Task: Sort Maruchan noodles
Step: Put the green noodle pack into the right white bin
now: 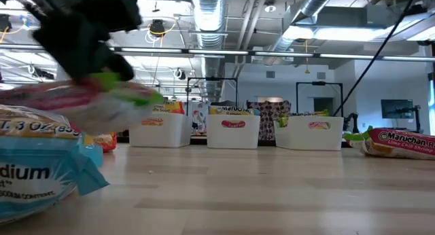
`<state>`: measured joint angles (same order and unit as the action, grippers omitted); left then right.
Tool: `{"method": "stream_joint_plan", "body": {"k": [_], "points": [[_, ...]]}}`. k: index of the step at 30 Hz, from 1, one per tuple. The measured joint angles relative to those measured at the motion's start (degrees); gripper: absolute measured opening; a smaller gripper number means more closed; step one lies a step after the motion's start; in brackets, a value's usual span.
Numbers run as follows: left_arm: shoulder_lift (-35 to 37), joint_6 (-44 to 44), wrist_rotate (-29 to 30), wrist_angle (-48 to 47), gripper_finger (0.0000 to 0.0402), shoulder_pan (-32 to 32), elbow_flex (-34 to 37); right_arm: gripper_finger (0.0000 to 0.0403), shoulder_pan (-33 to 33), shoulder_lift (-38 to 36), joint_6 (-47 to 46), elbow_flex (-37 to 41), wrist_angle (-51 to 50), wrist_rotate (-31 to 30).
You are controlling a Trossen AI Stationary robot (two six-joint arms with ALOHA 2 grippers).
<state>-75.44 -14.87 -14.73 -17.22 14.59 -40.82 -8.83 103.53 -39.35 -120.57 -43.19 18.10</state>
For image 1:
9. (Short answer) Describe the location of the white rectangular ceiling duct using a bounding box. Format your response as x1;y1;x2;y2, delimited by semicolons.
281;3;435;42

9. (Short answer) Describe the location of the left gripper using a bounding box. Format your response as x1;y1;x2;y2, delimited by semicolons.
33;14;135;82

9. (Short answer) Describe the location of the black metal frame rig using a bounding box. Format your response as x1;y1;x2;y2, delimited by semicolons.
295;81;345;122
186;77;239;113

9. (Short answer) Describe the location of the black wall monitor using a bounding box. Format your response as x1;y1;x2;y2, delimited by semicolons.
380;98;415;120

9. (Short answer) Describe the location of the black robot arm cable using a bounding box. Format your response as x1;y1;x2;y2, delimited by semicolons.
333;0;419;118

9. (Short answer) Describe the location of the white colourful patterned fabric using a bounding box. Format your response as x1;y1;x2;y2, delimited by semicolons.
185;101;211;137

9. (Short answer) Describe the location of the long ceiling light strip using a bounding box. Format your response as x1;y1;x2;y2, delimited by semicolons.
0;43;435;63

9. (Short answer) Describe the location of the black cable mount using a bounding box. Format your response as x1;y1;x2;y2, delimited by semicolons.
341;112;360;134

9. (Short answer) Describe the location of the round silver ceiling duct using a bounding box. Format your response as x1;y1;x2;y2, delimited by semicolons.
234;0;341;79
188;0;229;103

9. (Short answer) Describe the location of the black hanging ceiling camera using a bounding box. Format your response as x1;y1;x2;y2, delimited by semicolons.
149;19;167;38

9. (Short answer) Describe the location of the brown dotted fabric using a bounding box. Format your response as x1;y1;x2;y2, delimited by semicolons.
247;99;292;141

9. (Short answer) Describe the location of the white plastic bin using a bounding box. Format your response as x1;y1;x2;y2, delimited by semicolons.
206;113;262;150
273;115;345;152
128;111;194;149

